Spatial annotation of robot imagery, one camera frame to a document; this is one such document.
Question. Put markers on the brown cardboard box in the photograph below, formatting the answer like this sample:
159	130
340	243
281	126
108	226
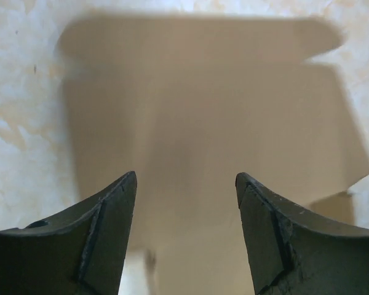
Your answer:
187	102

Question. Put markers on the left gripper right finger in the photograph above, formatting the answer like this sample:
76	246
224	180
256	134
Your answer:
292	250

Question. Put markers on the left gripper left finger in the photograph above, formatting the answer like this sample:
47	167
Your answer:
80	250

